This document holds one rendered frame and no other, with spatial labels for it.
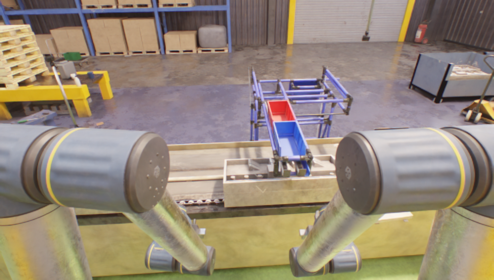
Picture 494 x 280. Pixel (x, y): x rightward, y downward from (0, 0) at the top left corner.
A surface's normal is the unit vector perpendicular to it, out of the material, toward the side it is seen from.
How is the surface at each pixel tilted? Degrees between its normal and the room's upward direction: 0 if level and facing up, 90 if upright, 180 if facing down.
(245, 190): 80
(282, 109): 94
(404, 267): 0
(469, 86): 90
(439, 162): 44
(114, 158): 37
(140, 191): 89
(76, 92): 90
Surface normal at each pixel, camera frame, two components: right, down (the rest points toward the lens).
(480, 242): -0.61, 0.27
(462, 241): -0.83, 0.20
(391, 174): 0.06, -0.12
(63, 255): 0.92, 0.14
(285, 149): 0.00, -0.83
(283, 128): 0.06, 0.53
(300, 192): 0.06, 0.32
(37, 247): 0.58, 0.27
